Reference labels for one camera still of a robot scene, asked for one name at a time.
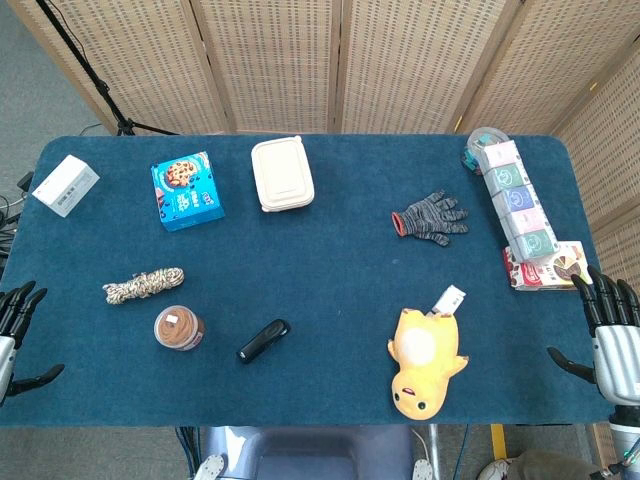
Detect bundle of floor cables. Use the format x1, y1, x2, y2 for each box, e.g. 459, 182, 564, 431
0, 194, 24, 261

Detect blue cookie box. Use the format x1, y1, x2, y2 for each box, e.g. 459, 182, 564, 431
150, 151, 226, 233

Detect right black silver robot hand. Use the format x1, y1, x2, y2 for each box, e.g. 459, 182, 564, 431
547, 264, 640, 409

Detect white sneaker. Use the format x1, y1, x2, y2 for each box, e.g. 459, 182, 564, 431
474, 458, 511, 480

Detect clear plastic teal item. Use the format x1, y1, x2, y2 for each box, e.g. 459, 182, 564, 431
460, 126, 511, 175

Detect clear pack of colourful cubes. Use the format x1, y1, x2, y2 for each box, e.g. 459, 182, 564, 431
479, 140, 557, 263

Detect red white snack box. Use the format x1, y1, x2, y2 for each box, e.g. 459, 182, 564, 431
503, 240, 594, 292

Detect black-gray knit glove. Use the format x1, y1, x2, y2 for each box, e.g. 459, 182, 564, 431
391, 188, 470, 247

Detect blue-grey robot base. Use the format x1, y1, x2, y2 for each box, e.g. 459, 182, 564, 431
199, 425, 416, 480

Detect wicker folding screen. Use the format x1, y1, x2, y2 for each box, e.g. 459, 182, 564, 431
4, 0, 640, 281

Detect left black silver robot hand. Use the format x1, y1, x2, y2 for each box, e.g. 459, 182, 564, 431
0, 280, 66, 404

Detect black tripod stand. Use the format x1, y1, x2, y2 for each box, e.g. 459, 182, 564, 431
34, 0, 179, 137

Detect braided rope bundle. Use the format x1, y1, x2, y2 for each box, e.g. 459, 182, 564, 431
102, 266, 185, 305

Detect brown lidded plastic jar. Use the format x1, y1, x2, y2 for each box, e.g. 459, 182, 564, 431
153, 304, 206, 352

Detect cables under table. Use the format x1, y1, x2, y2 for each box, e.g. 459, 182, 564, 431
174, 425, 202, 480

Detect white cardboard box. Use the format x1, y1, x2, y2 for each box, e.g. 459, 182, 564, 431
31, 154, 101, 219

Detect black stapler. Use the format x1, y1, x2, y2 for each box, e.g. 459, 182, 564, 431
236, 318, 292, 365

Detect yellow plush toy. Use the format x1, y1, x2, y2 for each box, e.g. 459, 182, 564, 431
387, 307, 470, 420

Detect beige lidded lunch box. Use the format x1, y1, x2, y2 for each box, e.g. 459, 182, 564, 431
250, 135, 316, 214

